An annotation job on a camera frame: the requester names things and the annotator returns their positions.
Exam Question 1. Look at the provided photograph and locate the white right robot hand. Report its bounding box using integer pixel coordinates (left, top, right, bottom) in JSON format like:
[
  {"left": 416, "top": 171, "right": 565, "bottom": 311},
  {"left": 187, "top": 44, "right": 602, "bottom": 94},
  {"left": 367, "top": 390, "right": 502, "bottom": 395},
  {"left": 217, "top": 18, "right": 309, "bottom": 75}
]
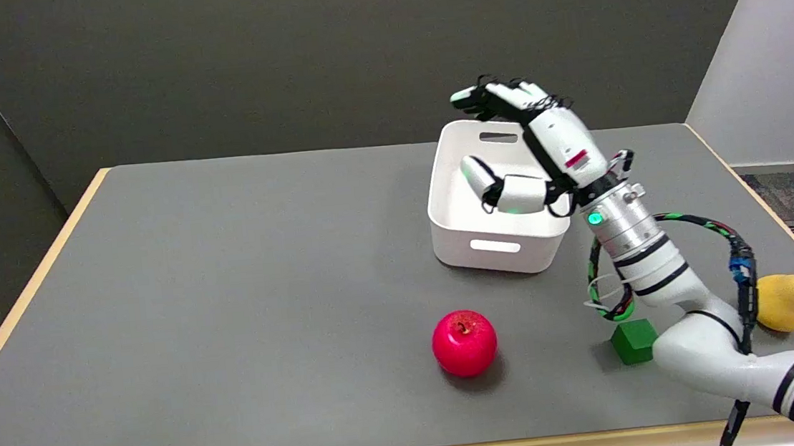
[{"left": 448, "top": 64, "right": 640, "bottom": 228}]

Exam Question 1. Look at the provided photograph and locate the yellow pear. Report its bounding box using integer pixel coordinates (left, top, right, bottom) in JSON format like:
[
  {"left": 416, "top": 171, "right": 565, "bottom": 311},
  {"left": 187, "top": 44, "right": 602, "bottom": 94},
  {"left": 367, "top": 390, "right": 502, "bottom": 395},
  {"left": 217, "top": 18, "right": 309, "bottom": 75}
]
[{"left": 752, "top": 272, "right": 794, "bottom": 336}]

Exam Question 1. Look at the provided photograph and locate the white plastic storage bin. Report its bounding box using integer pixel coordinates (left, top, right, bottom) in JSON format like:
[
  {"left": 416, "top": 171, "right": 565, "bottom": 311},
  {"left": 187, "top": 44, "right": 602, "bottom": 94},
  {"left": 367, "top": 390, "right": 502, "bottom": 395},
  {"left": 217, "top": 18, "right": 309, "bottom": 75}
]
[{"left": 420, "top": 111, "right": 576, "bottom": 283}]

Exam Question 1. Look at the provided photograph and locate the green cube block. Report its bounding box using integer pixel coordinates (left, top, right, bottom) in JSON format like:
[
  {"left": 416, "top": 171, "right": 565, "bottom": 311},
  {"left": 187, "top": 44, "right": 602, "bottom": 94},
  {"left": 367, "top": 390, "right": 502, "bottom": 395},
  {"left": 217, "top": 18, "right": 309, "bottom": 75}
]
[{"left": 609, "top": 317, "right": 662, "bottom": 367}]

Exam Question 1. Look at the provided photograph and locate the red apple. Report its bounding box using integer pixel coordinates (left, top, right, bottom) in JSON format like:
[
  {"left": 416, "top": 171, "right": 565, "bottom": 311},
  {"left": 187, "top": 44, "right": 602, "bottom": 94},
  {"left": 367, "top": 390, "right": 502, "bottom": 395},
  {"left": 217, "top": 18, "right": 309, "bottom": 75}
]
[{"left": 429, "top": 306, "right": 501, "bottom": 381}]

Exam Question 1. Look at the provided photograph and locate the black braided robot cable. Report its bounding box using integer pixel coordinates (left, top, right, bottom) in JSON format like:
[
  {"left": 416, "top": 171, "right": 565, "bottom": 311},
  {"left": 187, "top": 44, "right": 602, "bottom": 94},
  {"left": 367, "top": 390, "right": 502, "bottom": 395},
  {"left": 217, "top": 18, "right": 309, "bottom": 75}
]
[{"left": 581, "top": 201, "right": 794, "bottom": 446}]

